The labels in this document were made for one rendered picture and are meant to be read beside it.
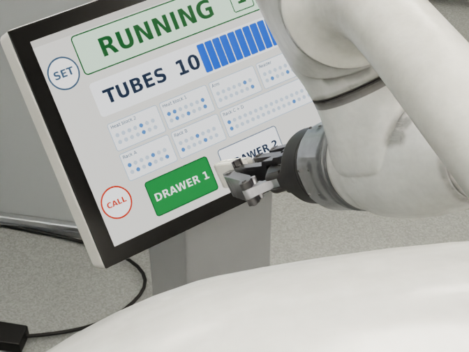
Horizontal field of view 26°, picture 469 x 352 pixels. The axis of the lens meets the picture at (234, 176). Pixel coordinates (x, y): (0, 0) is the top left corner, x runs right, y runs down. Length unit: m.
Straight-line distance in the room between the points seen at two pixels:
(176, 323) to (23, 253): 2.39
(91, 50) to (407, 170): 0.58
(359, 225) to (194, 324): 2.43
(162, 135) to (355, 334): 1.05
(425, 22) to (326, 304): 0.40
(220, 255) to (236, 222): 0.06
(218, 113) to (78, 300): 1.27
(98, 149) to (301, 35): 0.55
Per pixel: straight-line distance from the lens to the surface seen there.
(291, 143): 0.97
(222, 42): 1.34
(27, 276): 2.60
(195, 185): 1.30
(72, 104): 1.25
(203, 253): 1.53
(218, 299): 0.27
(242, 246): 1.58
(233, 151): 1.33
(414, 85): 0.61
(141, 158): 1.28
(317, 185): 0.91
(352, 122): 0.81
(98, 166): 1.26
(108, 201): 1.26
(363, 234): 2.67
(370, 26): 0.65
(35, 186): 2.61
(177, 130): 1.30
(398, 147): 0.79
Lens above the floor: 1.88
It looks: 42 degrees down
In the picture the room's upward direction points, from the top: straight up
